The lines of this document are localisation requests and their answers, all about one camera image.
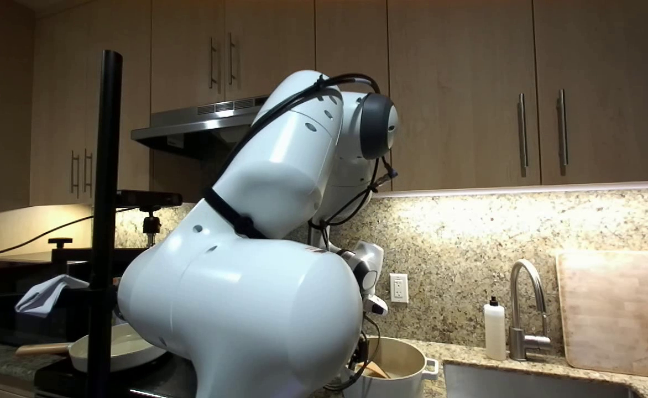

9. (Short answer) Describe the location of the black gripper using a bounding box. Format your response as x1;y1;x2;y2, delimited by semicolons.
345;338;376;388

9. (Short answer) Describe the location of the wooden spatula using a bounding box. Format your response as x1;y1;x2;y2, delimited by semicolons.
366;358;389;380

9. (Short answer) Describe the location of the white soap bottle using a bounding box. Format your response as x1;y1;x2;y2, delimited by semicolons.
482;295;508;362

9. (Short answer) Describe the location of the chrome kitchen faucet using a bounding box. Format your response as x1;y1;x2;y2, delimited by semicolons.
507;256;556;362

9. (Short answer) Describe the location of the steel kitchen sink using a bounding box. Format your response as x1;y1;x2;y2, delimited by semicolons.
443;358;645;398

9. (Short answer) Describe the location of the wooden cutting board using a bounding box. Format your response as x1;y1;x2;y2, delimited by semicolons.
553;248;648;382

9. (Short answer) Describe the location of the black vertical pole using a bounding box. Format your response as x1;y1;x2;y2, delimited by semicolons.
86;49;125;398

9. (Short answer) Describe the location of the steel range hood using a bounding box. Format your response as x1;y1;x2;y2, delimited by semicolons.
131;98;268;162

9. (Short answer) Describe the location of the white blue cloth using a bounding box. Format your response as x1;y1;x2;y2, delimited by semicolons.
13;272;91;320

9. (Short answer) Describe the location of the black clamp knob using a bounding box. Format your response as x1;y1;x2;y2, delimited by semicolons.
46;234;76;276

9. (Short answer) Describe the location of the light wooden upper cabinet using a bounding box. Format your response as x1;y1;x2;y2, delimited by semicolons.
312;0;648;194
26;0;152;207
148;0;319;112

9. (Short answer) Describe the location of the white wall outlet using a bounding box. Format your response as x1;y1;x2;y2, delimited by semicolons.
387;272;411;307

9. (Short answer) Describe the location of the black velcro strap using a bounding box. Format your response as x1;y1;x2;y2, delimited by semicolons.
202;187;270;240

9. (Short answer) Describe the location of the white pan wooden handle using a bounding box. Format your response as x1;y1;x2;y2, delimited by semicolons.
13;320;169;375

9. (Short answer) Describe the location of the thin black cable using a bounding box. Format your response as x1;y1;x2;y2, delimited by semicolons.
0;210;97;262

